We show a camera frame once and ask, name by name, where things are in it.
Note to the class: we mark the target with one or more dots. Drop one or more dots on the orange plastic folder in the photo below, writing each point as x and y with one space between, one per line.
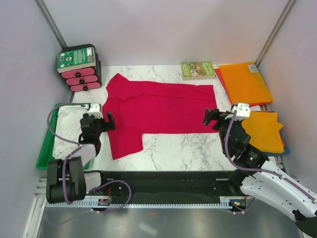
245 84

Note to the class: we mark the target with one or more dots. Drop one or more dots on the yellow folded t-shirt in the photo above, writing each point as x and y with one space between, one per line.
264 130

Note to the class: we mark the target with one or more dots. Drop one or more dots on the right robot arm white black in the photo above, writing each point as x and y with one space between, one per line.
257 176

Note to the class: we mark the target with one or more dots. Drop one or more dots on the white crumpled t-shirt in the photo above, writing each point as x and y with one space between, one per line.
67 127

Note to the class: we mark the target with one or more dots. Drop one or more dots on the green plastic tray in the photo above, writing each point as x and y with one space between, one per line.
46 152

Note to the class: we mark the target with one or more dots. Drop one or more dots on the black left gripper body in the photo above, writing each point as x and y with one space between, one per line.
100 125

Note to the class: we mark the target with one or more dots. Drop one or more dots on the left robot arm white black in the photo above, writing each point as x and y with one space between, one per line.
66 178

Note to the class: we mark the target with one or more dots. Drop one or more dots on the white slotted cable duct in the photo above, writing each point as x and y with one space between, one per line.
99 203

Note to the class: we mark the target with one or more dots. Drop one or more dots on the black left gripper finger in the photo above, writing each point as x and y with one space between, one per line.
110 118
109 126

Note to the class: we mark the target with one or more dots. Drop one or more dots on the black pink drawer unit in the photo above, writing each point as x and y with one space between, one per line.
84 79

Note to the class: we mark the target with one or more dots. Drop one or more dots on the left aluminium corner post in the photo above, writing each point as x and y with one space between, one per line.
51 22

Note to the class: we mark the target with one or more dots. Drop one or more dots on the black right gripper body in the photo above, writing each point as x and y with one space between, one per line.
222 121

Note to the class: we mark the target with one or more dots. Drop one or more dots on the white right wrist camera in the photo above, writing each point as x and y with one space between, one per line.
241 110

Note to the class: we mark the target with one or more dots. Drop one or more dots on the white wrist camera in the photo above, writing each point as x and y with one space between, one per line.
241 110
93 109

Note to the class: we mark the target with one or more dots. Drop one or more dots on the blue folded t-shirt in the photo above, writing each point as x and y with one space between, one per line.
285 152

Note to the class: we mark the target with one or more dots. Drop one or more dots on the green book on drawers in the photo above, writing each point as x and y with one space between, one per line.
76 59

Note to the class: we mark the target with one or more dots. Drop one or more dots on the green illustrated paperback book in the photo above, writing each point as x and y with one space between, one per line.
197 70

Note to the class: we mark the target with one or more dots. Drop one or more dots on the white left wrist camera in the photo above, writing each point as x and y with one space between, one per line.
93 109

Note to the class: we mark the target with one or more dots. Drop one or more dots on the magenta pink t-shirt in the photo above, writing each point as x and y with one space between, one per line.
147 107

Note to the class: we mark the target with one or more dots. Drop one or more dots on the aluminium corner post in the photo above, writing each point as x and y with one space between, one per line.
51 22
274 32

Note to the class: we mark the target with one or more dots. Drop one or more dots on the right aluminium corner post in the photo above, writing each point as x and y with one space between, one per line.
274 32

